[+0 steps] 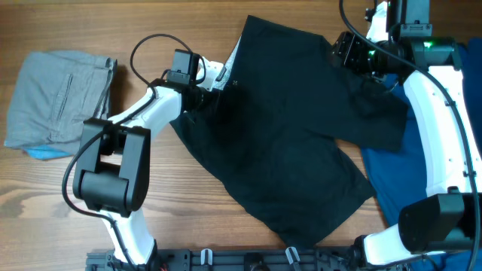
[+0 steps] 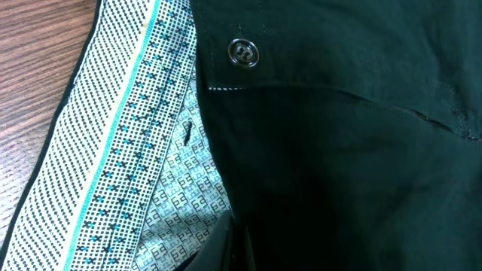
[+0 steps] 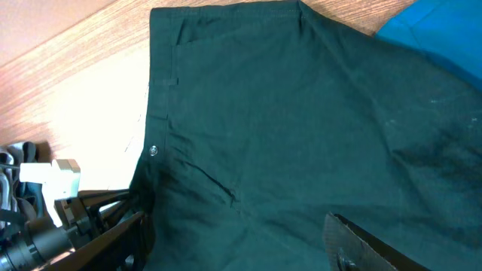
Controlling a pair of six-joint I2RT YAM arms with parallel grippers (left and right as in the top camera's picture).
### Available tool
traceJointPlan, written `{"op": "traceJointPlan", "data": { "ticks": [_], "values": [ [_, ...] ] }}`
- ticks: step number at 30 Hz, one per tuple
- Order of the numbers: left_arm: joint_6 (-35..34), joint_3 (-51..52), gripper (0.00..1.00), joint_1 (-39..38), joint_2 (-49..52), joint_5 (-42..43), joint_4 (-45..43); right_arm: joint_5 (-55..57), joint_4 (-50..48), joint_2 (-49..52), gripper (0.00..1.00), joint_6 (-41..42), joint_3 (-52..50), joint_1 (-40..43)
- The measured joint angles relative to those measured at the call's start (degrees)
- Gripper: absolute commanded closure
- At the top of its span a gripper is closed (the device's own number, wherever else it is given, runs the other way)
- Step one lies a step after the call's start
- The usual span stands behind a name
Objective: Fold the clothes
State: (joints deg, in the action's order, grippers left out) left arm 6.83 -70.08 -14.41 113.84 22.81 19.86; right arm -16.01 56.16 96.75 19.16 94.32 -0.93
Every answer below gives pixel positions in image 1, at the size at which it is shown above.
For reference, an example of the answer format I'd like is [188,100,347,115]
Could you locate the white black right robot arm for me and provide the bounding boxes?
[331,0,481,270]

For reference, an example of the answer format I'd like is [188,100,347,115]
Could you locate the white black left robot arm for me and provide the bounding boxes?
[62,50,226,270]

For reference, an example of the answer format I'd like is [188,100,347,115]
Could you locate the folded light blue cloth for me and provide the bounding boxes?
[23,145,71,160]

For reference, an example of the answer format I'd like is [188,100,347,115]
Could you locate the black shorts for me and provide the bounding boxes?
[172,16,407,248]

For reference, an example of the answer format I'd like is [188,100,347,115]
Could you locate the blue shirt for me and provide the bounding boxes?
[360,37,482,271]

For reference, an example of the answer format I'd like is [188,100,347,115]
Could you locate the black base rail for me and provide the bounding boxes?
[85,246,407,271]

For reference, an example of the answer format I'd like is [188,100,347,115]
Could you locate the folded grey shorts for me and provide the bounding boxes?
[4,50,117,155]

